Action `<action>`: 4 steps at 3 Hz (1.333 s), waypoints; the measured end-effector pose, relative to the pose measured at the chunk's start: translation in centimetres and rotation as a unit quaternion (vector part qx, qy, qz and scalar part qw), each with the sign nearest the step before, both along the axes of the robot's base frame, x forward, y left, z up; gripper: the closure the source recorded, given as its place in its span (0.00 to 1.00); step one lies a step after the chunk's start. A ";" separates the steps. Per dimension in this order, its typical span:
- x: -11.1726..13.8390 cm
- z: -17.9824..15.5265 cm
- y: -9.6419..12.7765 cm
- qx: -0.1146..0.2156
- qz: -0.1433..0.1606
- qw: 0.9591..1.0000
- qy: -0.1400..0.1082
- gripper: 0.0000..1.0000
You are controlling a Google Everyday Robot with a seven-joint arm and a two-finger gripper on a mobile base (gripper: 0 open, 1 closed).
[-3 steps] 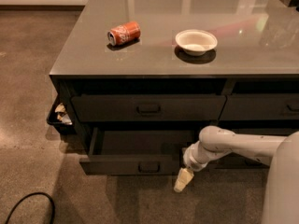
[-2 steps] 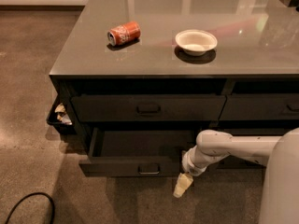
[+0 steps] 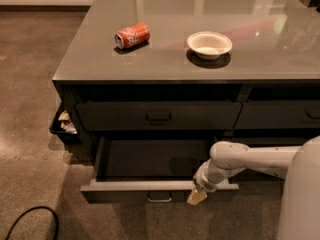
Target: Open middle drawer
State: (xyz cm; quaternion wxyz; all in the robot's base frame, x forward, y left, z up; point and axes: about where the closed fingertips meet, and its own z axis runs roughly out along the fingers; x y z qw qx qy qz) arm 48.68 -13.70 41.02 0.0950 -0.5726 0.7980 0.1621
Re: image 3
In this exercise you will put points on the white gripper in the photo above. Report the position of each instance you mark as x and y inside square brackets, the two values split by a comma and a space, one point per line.
[202, 182]

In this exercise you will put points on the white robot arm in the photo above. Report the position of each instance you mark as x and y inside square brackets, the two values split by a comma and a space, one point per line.
[298, 166]

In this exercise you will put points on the dark grey drawer cabinet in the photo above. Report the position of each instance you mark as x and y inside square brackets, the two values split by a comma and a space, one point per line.
[275, 57]

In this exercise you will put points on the black trash bin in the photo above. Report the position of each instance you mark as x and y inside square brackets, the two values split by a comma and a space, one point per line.
[56, 129]

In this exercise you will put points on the crumpled trash in bin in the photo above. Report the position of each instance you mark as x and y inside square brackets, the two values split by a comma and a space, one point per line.
[66, 123]

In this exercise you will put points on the white paper bowl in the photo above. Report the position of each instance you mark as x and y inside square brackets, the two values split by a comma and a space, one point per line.
[209, 45]

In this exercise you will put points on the orange soda can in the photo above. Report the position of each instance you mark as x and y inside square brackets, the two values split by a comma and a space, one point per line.
[132, 36]

